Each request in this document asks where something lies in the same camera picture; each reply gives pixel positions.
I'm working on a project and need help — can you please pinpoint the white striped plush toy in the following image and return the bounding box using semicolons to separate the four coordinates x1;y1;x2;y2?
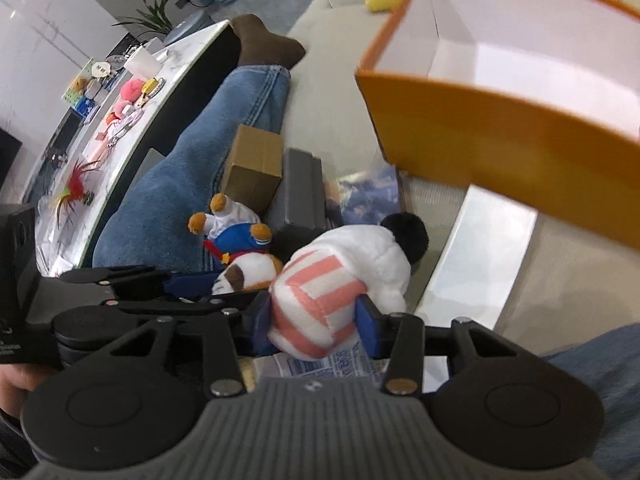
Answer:
268;212;430;361

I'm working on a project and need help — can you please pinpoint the person left hand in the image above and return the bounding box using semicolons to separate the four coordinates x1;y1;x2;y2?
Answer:
0;364;54;418

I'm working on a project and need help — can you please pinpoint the person leg in jeans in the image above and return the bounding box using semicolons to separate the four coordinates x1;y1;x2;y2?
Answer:
92;65;291;272

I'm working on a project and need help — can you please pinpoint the brown cardboard box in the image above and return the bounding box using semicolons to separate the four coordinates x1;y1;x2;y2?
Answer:
220;125;283;214

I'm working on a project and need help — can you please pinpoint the green potted plant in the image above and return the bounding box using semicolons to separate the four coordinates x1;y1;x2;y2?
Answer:
114;0;174;37

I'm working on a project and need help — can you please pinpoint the brown sock foot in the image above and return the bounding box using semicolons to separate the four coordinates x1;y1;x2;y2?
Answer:
230;14;306;70

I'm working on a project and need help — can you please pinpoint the dark grey box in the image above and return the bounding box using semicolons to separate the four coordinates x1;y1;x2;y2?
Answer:
264;148;326;261

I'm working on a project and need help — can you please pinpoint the white paper roll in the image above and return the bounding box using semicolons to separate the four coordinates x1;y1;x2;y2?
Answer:
124;46;163;81

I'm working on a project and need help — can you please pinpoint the pink plush toy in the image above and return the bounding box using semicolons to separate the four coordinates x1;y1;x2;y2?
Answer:
111;78;144;119

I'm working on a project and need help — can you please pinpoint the printed tissue pack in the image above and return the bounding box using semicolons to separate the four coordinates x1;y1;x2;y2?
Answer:
253;341;388;386

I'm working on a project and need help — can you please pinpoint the red feather toy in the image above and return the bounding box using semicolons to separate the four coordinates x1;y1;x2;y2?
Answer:
54;160;102;226

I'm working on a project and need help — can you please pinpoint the grey round stool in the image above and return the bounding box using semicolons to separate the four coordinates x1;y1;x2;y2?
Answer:
163;10;215;47

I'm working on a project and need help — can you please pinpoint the orange storage box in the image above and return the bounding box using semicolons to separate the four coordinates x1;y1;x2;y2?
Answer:
355;0;639;247

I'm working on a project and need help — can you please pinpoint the brown dog plush toy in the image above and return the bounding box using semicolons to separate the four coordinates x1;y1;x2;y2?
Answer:
188;193;283;296

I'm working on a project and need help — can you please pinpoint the white marble coffee table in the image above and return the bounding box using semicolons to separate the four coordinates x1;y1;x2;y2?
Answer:
35;20;240;276

